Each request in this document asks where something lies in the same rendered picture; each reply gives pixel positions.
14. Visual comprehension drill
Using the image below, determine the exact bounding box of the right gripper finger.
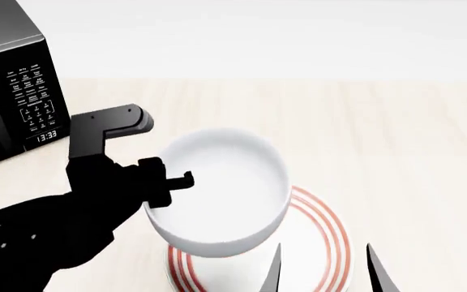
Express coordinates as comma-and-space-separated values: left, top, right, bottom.
366, 243, 401, 292
259, 242, 282, 292

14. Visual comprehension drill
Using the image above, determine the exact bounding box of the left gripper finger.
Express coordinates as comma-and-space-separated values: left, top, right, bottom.
137, 156, 195, 209
68, 103, 155, 161

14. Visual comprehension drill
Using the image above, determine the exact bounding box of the white bowl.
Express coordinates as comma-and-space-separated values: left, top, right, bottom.
143, 127, 293, 260

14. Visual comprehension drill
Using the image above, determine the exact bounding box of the white plate with red rings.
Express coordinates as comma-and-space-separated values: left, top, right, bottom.
164, 185, 354, 292

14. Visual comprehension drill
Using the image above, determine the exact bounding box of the black microwave oven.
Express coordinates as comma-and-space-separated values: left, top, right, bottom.
0, 0, 72, 172

